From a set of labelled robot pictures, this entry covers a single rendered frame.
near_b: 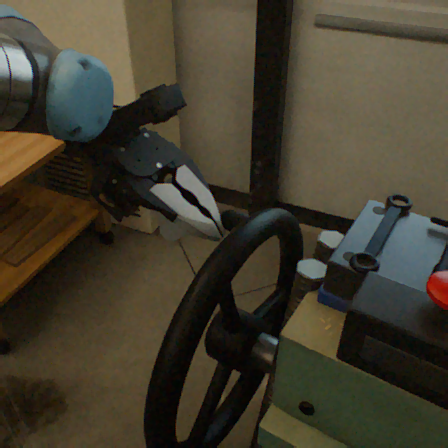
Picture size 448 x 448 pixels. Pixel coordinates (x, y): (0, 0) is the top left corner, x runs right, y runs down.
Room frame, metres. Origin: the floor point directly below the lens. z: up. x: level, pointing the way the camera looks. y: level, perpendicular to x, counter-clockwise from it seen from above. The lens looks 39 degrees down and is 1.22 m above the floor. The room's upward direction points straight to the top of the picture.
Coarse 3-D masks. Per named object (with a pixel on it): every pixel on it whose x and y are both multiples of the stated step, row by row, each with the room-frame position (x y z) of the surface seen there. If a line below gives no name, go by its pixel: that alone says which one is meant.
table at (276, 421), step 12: (276, 408) 0.20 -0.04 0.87; (264, 420) 0.19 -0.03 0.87; (276, 420) 0.19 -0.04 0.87; (288, 420) 0.19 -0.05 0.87; (300, 420) 0.19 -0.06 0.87; (264, 432) 0.19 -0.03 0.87; (276, 432) 0.18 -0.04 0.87; (288, 432) 0.18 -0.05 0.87; (300, 432) 0.18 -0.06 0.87; (312, 432) 0.18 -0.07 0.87; (264, 444) 0.19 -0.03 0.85; (276, 444) 0.18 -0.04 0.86; (288, 444) 0.18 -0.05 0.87; (300, 444) 0.17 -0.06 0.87; (312, 444) 0.17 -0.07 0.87; (324, 444) 0.17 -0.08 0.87; (336, 444) 0.17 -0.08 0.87
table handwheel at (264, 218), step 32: (256, 224) 0.34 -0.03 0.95; (288, 224) 0.38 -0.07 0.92; (224, 256) 0.29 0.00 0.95; (288, 256) 0.42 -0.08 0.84; (192, 288) 0.27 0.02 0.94; (224, 288) 0.27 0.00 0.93; (288, 288) 0.42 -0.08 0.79; (192, 320) 0.25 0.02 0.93; (224, 320) 0.30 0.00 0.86; (256, 320) 0.32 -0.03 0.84; (160, 352) 0.23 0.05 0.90; (192, 352) 0.23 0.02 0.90; (224, 352) 0.30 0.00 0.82; (256, 352) 0.29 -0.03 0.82; (160, 384) 0.22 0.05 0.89; (224, 384) 0.29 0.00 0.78; (256, 384) 0.34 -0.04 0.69; (160, 416) 0.20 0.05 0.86; (224, 416) 0.30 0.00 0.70
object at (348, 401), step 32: (320, 320) 0.22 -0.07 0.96; (288, 352) 0.20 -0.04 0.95; (320, 352) 0.19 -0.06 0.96; (288, 384) 0.20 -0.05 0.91; (320, 384) 0.19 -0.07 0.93; (352, 384) 0.18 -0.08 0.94; (384, 384) 0.17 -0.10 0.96; (320, 416) 0.19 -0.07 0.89; (352, 416) 0.17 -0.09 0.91; (384, 416) 0.16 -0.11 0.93; (416, 416) 0.16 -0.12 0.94
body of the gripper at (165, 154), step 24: (72, 144) 0.49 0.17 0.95; (96, 144) 0.47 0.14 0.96; (120, 144) 0.45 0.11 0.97; (144, 144) 0.46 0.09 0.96; (168, 144) 0.48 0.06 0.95; (96, 168) 0.47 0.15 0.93; (120, 168) 0.43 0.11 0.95; (144, 168) 0.43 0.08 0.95; (168, 168) 0.45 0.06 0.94; (96, 192) 0.45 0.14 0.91; (120, 192) 0.44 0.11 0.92; (120, 216) 0.43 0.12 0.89
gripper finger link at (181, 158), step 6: (174, 144) 0.49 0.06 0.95; (180, 150) 0.48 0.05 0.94; (180, 156) 0.47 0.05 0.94; (186, 156) 0.48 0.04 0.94; (174, 162) 0.46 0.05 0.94; (180, 162) 0.46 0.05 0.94; (186, 162) 0.47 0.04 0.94; (192, 162) 0.47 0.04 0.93; (174, 168) 0.46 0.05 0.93; (192, 168) 0.46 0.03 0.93; (198, 168) 0.47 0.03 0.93; (198, 174) 0.46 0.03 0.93; (204, 180) 0.45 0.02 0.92
